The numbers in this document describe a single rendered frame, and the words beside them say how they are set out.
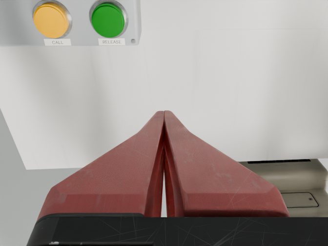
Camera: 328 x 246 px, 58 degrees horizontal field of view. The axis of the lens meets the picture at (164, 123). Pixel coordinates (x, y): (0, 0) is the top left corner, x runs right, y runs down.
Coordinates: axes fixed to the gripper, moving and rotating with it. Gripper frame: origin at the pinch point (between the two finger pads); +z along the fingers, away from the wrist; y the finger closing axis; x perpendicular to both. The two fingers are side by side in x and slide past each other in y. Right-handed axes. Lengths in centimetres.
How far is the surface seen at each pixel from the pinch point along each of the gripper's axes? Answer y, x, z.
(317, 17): -23.9, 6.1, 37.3
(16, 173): 91, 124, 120
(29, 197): 89, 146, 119
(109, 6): 6.4, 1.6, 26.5
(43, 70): 20.9, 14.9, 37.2
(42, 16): 14.5, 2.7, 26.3
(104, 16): 7.1, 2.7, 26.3
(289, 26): -19.8, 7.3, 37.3
